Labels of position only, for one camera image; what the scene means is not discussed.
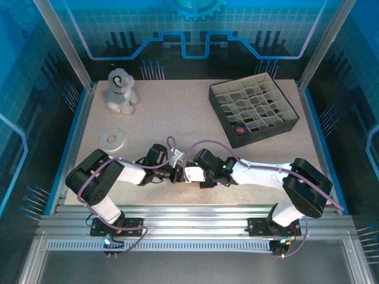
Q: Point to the purple sock with teal toe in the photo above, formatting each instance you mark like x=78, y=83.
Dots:
x=240, y=129

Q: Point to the grey fabric divider organizer box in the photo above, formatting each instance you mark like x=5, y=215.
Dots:
x=225, y=118

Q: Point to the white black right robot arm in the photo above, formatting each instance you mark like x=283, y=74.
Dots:
x=308, y=189

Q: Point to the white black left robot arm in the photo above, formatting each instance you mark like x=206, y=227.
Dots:
x=94, y=180

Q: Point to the white tape roll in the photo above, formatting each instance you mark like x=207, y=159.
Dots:
x=118, y=142

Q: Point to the grey white plush dog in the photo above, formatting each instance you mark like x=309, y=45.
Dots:
x=120, y=91

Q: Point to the wide aluminium frame rail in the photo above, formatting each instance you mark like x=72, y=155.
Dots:
x=192, y=222

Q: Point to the aluminium frame post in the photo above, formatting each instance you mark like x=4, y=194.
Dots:
x=66, y=44
x=324, y=44

